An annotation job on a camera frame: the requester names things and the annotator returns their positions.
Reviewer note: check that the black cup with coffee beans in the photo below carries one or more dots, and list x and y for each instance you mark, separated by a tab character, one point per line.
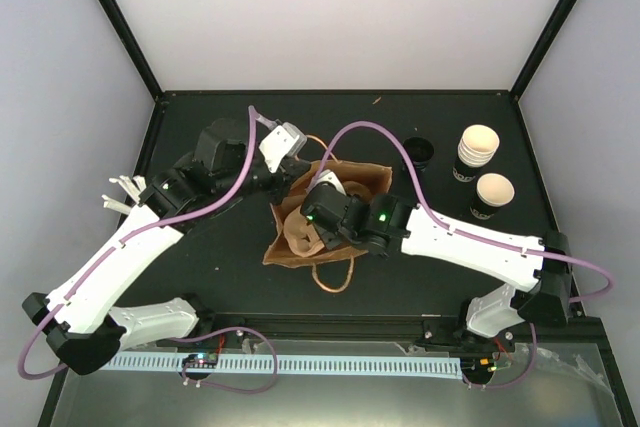
420	152

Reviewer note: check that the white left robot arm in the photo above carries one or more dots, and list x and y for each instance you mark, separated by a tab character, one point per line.
80	320

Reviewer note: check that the brown cardboard cup carrier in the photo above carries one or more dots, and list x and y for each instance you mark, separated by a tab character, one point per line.
301	237

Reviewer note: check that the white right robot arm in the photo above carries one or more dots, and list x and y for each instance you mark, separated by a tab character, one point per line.
536	285

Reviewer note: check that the black frame post left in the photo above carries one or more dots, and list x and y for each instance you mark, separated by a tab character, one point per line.
128	40

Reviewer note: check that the black frame post right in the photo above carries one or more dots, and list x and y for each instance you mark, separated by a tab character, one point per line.
552	28

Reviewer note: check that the single black paper cup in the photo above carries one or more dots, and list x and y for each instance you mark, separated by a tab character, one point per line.
493	192

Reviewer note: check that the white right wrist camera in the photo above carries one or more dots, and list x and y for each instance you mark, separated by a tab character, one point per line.
328	176

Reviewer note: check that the white slotted cable duct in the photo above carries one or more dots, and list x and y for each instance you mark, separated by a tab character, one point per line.
312	365

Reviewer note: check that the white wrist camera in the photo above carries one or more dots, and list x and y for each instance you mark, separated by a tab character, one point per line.
285	140
328	176

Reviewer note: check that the left small circuit board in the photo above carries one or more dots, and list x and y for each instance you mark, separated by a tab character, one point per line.
200	360

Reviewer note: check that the right small circuit board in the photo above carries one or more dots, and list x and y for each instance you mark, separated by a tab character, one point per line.
485	365

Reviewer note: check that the black front aluminium rail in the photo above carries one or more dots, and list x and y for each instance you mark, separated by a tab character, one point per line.
433	331

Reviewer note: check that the black frame post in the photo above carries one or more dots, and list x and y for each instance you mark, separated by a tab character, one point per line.
128	40
552	28

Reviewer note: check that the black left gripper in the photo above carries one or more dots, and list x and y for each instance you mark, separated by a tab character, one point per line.
291	168

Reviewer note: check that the brown paper bag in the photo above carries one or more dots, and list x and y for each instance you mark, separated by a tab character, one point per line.
378	178

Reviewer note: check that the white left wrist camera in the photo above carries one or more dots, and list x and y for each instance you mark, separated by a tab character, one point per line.
285	140

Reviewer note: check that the small circuit board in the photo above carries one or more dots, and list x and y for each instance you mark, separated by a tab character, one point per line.
485	365
200	360

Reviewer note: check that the stack of black paper cups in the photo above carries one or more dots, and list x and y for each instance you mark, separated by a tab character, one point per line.
476	148

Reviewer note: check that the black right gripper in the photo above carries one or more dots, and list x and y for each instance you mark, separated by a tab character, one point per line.
329	238

